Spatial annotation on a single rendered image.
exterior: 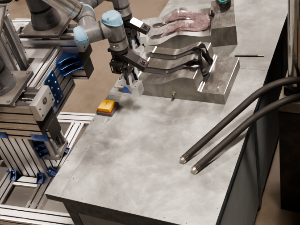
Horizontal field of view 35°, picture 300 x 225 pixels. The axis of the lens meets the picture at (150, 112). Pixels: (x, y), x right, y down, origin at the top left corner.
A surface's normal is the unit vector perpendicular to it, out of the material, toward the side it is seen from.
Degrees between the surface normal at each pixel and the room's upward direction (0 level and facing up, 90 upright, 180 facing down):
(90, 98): 0
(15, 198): 0
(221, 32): 90
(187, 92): 90
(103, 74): 0
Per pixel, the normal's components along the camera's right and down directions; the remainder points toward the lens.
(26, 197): -0.19, -0.72
